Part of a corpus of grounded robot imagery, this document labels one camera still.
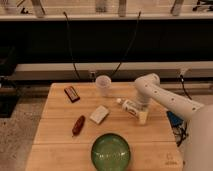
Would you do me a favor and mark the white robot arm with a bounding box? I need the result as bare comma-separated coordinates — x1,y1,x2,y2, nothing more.
134,73,213,171

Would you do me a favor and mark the green ceramic bowl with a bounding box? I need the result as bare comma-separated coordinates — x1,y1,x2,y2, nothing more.
91,133,131,171

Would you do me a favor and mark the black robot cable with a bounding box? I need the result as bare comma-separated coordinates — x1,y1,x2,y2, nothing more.
172,74,194,148

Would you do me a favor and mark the brown rectangular bar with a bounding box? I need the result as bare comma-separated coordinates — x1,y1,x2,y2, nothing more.
64,86,80,103

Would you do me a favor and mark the brown sausage-shaped object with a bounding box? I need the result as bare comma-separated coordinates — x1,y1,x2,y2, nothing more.
72,115,85,136

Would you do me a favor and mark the left black hanging cable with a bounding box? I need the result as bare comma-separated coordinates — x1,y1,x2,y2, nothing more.
62,11,82,81

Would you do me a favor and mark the blue connector box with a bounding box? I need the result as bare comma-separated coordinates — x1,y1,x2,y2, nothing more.
167,111,183,127

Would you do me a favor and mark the white plastic bottle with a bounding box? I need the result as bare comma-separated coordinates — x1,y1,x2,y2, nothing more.
116,98,143,117

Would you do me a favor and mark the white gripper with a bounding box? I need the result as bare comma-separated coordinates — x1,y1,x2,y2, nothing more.
136,92,150,125

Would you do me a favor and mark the right black hanging cable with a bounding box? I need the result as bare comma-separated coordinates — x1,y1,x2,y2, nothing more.
110,10,142,79

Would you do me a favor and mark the wall power outlet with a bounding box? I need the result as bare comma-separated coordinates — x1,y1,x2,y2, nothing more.
89,71,96,79

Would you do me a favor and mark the black hanging cable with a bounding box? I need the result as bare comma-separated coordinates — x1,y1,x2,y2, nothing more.
62,11,82,81
110,10,142,79

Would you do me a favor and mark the clear plastic cup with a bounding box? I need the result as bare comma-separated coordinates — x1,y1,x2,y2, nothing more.
95,75,111,97

